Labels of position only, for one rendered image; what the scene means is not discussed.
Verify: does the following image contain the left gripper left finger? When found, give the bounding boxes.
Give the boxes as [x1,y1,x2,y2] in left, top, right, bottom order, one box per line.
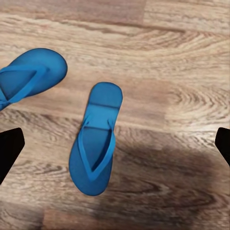
[0,127,25,185]

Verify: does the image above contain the sandal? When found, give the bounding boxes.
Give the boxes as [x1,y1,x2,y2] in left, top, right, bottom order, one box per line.
[0,47,68,111]
[69,82,123,196]

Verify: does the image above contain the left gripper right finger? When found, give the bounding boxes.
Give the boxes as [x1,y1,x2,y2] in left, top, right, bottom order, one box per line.
[215,127,230,166]

